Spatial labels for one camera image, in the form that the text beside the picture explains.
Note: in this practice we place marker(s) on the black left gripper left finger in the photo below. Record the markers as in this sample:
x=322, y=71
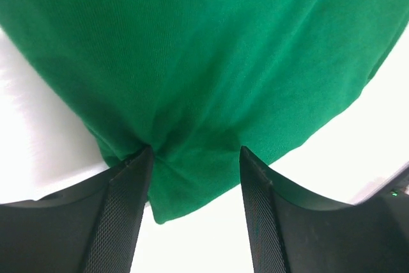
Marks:
x=92, y=226

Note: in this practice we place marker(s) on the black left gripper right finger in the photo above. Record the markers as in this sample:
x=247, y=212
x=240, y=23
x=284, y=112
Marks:
x=292, y=229

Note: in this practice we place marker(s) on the green t shirt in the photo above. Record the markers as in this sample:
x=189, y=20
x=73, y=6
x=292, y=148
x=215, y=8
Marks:
x=198, y=79

